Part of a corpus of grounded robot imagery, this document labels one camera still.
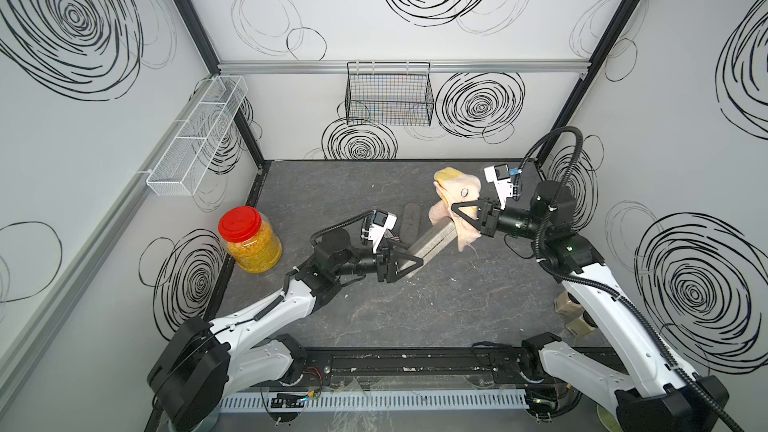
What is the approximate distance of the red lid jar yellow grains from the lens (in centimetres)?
79

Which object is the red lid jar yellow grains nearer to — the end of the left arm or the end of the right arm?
the end of the left arm

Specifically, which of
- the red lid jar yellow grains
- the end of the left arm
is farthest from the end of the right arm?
the red lid jar yellow grains

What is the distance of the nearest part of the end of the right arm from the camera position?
585 millimetres

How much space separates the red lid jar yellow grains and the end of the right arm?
54 centimetres
